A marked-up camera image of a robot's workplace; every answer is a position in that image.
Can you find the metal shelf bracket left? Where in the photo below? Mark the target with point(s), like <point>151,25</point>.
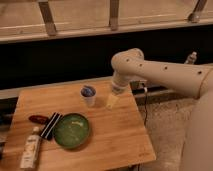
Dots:
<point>47,17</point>

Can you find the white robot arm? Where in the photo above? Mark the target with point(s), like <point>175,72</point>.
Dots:
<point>195,81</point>

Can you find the white gripper wrist block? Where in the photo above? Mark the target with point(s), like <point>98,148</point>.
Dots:
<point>118,86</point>

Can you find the dark red spoon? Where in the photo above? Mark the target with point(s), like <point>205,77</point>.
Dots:
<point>39,119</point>

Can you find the metal shelf bracket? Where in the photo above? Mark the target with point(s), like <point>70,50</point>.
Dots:
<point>194,16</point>
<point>47,17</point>
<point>114,12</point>

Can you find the black striped rectangular bar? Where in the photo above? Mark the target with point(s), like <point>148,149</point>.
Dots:
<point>46,133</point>

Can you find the green ceramic bowl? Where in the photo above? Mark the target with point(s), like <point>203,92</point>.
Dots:
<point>71,131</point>

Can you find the metal shelf bracket right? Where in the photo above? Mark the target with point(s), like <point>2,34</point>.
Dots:
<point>194,16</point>

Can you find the metal shelf bracket middle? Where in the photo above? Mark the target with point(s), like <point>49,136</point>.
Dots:
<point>114,12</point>

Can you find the white cup with blue lid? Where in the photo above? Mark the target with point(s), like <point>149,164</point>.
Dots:
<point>88,93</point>

